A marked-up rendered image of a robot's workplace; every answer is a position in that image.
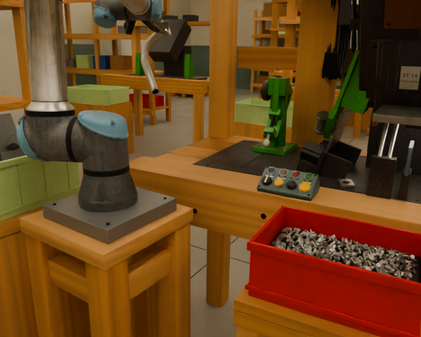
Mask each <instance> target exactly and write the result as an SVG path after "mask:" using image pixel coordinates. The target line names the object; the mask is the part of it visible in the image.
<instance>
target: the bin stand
mask: <svg viewBox="0 0 421 337"><path fill-rule="evenodd" d="M233 324H234V325H236V326H237V335H236V337H380V336H376V335H373V334H370V333H367V332H363V331H361V330H357V329H354V328H350V327H348V326H344V325H341V324H338V323H335V322H331V321H329V320H325V319H322V318H318V317H316V316H312V315H309V314H306V313H303V312H299V311H297V310H293V309H290V308H286V307H284V306H280V305H277V304H274V303H271V302H267V301H265V300H261V299H259V298H254V297H252V296H250V295H249V291H248V290H246V289H245V287H244V288H243V289H242V291H241V292H240V293H239V294H238V296H237V297H236V298H235V299H234V316H233ZM420 337H421V332H420Z"/></svg>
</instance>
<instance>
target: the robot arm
mask: <svg viewBox="0 0 421 337"><path fill-rule="evenodd" d="M62 1H63V0H23V4H24V14H25V30H26V38H27V54H28V64H29V80H30V89H31V103H30V104H29V105H28V106H27V107H26V109H25V115H24V116H22V117H21V118H20V119H19V121H18V124H19V125H17V140H18V143H19V146H20V148H21V150H22V151H23V152H24V154H26V155H27V156H28V157H29V158H32V159H34V160H42V161H45V162H50V161H60V162H82V167H83V178H82V183H81V186H80V191H79V193H78V204H79V206H80V207H81V208H83V209H85V210H87V211H93V212H111V211H119V210H122V209H126V208H128V207H131V206H132V205H134V204H135V203H136V202H137V200H138V192H137V190H136V187H135V184H134V181H133V180H132V176H131V174H130V165H129V151H128V137H129V134H128V129H127V122H126V119H125V118H124V117H123V116H121V115H119V114H116V113H113V112H107V111H101V110H85V111H81V112H80V113H79V114H78V116H76V113H75V108H74V107H73V106H72V105H71V104H70V103H69V102H68V94H67V72H66V60H65V38H64V26H63V4H62ZM165 15H166V12H165V11H163V10H162V2H161V0H95V5H94V13H93V19H94V22H95V23H96V24H97V25H99V26H100V27H103V28H107V29H109V28H112V27H115V25H116V23H117V20H118V21H125V23H124V29H125V32H126V34H129V35H131V34H132V32H133V29H134V26H135V23H136V20H137V21H141V22H142V23H143V24H145V25H146V26H147V27H148V28H149V29H151V30H152V31H154V32H156V33H160V34H165V35H166V34H167V33H165V32H164V30H165V29H166V28H167V27H168V25H169V22H168V21H163V22H160V21H161V20H162V18H163V17H164V16H165Z"/></svg>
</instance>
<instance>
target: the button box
mask: <svg viewBox="0 0 421 337"><path fill-rule="evenodd" d="M271 167H273V166H266V167H265V170H264V171H263V174H262V176H261V179H260V181H259V184H258V185H257V190H258V191H262V192H266V193H273V194H276V195H283V196H287V197H293V198H297V199H304V200H308V201H311V200H312V199H313V198H314V197H315V196H316V194H318V192H319V175H317V174H313V173H311V174H312V175H313V177H312V178H311V179H307V178H305V175H306V174H307V173H305V172H300V171H298V172H299V173H300V175H299V176H298V177H294V176H293V175H292V174H293V172H295V171H293V170H288V169H286V170H287V174H286V175H282V174H280V171H281V170H282V169H285V168H275V167H273V168H275V171H274V172H273V173H269V172H268V169H269V168H271ZM265 176H269V177H271V183H270V184H268V185H264V184H263V183H262V178H263V177H265ZM276 179H283V185H282V186H280V187H277V186H275V183H274V182H275V180H276ZM289 181H295V182H296V187H295V188H294V189H289V188H288V187H287V183H288V182H289ZM302 182H307V183H309V184H310V187H311V188H310V190H309V191H307V192H302V191H300V190H299V185H300V184H301V183H302Z"/></svg>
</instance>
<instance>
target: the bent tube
mask: <svg viewBox="0 0 421 337"><path fill-rule="evenodd" d="M164 32H165V33H167V34H168V35H171V32H170V28H169V25H168V27H167V28H166V29H165V30H164ZM163 35H164V34H160V33H156V32H154V33H153V34H152V35H151V36H150V37H149V38H148V39H147V40H146V42H145V44H144V46H143V48H142V51H141V56H140V60H141V64H142V67H143V70H144V73H145V75H146V79H147V81H148V84H149V86H150V90H151V92H152V94H157V93H159V89H158V86H157V84H156V80H155V79H154V75H153V73H152V70H151V67H150V64H149V62H148V54H149V51H150V48H151V47H152V45H153V44H154V43H155V42H156V41H157V40H158V39H159V38H161V37H162V36H163Z"/></svg>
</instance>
